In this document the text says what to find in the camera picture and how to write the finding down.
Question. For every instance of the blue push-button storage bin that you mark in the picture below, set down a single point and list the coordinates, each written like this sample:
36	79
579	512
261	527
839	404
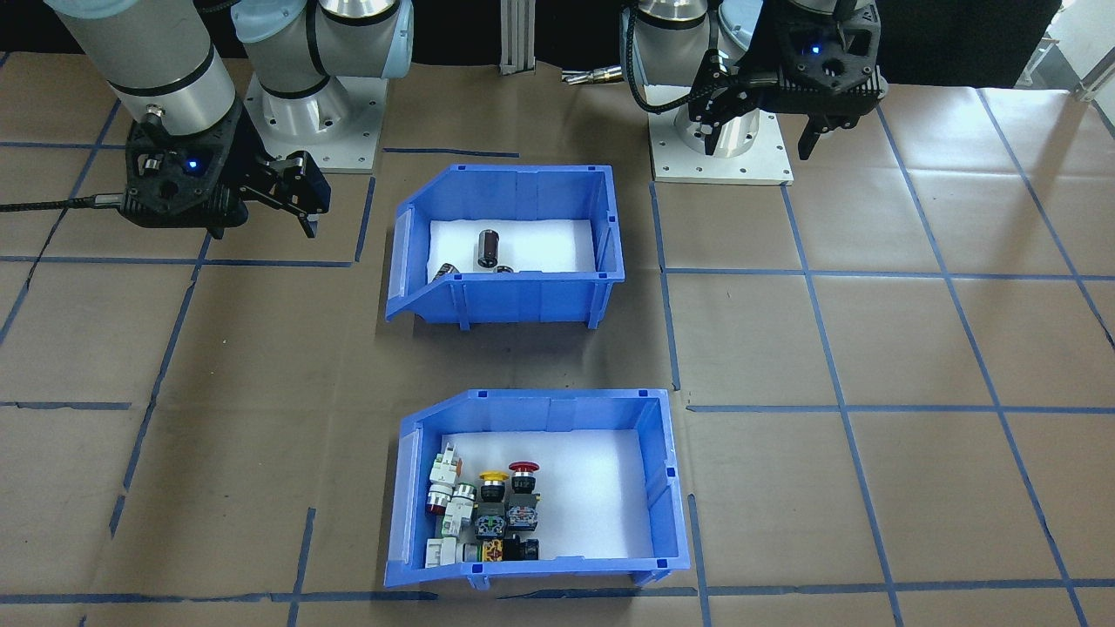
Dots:
666	488

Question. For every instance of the red pilot light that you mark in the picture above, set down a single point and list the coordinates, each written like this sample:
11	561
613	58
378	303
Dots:
437	501

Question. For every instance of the red mushroom emergency button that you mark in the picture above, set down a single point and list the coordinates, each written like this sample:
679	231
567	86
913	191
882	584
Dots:
523	468

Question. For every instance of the plain white switch block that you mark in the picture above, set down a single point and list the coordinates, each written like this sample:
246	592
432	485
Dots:
442	552

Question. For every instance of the black yellow push button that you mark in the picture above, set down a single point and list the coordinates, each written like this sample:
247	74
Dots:
514	549

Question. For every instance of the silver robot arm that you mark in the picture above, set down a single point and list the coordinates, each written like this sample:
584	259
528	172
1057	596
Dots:
666	43
148	61

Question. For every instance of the white square base plate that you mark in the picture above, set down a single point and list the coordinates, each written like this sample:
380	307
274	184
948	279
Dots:
361	152
766	165

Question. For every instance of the yellow mushroom push button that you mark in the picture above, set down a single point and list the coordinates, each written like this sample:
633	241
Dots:
493	477

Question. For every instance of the silver aluminium bar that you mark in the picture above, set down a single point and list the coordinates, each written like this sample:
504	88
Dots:
1099	83

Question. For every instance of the silver metal connector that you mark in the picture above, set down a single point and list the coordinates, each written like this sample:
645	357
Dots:
592	77

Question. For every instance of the white contact block orange tab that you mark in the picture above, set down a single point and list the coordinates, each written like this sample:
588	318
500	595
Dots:
444	466

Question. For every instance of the short silver aluminium post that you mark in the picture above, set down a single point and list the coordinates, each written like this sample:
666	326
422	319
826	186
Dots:
517	35

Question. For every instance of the blue capacitor storage bin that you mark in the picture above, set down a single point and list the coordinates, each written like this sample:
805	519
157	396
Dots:
523	300

